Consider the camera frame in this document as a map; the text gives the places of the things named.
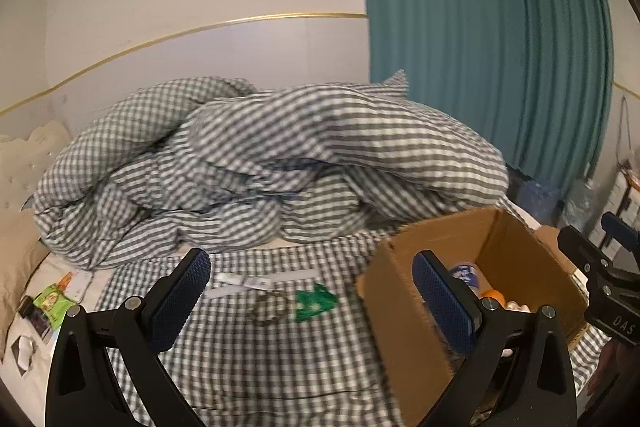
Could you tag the dark small packet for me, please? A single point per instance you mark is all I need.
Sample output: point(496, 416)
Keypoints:
point(35, 319)

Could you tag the white packet with orange print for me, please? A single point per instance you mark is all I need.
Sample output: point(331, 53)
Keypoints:
point(80, 282)

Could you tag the green packet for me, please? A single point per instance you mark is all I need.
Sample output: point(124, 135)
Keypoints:
point(52, 304)

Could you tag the blue tissue pack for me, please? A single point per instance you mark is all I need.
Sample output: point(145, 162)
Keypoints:
point(467, 277)

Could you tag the grey checkered duvet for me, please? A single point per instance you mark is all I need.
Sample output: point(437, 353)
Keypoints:
point(250, 157)

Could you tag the white rabbit figurine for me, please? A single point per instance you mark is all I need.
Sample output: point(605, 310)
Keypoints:
point(515, 305)

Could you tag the cream tufted headboard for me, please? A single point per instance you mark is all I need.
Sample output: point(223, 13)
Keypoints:
point(25, 167)

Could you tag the orange tangerine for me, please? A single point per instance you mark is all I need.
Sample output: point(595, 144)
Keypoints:
point(492, 294)

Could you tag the white plastic strip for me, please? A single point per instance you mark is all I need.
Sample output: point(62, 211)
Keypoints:
point(225, 293)

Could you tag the white shelf unit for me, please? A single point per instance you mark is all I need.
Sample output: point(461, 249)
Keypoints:
point(627, 189)

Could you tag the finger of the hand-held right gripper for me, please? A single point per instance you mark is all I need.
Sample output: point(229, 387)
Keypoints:
point(580, 252)
point(620, 231)

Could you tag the beige pillow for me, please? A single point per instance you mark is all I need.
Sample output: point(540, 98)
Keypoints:
point(15, 277)

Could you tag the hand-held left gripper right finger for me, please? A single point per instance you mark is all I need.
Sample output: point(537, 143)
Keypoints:
point(442, 302)

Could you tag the teal curtain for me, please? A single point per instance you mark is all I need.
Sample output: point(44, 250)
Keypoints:
point(475, 32)

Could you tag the white tube with label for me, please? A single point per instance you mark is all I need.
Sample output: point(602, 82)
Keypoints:
point(280, 278)

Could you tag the white paper scrap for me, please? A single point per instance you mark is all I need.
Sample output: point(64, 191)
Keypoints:
point(22, 354)

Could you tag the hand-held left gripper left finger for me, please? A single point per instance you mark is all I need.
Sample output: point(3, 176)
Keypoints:
point(182, 302)

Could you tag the brown cardboard box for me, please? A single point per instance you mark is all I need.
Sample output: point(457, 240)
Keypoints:
point(395, 297)

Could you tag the large clear water jug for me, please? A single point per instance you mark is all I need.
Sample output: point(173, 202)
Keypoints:
point(580, 204)

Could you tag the green snack wrapper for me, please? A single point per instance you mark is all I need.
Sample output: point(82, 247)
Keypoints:
point(312, 304)

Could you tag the grey checkered bedsheet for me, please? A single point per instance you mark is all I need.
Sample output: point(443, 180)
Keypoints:
point(275, 357)

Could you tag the blue bin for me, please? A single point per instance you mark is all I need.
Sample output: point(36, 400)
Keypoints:
point(537, 202)

